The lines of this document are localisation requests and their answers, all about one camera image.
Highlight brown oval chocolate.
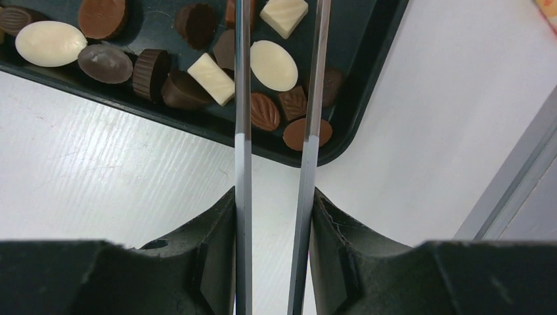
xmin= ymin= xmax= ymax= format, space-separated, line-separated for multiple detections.
xmin=282 ymin=118 xmax=333 ymax=152

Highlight dark heart chocolate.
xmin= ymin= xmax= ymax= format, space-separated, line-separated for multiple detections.
xmin=213 ymin=30 xmax=235 ymax=71

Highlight brown square leaf chocolate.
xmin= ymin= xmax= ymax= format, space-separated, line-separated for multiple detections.
xmin=278 ymin=86 xmax=307 ymax=121

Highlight white rectangular chocolate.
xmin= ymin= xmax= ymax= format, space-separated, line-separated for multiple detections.
xmin=187 ymin=53 xmax=235 ymax=106

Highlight steel tongs with white handle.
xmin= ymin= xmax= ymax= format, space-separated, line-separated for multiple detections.
xmin=234 ymin=1 xmax=331 ymax=314

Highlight dark round chocolate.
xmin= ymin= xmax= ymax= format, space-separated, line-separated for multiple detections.
xmin=78 ymin=44 xmax=133 ymax=84

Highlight large white oval chocolate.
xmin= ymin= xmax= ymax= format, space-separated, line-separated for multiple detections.
xmin=250 ymin=40 xmax=298 ymax=92

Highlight black chocolate tray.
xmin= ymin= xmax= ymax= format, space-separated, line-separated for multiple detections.
xmin=1 ymin=1 xmax=409 ymax=167

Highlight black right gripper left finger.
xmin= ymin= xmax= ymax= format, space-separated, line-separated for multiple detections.
xmin=1 ymin=190 xmax=236 ymax=314

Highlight dark ridged cup chocolate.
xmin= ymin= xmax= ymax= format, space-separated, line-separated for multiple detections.
xmin=132 ymin=49 xmax=172 ymax=103

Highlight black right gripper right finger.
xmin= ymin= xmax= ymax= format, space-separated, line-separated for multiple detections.
xmin=309 ymin=191 xmax=556 ymax=314

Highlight floral orange cloth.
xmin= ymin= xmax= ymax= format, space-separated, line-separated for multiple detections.
xmin=534 ymin=0 xmax=557 ymax=32

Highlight dark strawberry chocolate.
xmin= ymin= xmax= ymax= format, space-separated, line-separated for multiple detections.
xmin=322 ymin=67 xmax=344 ymax=108

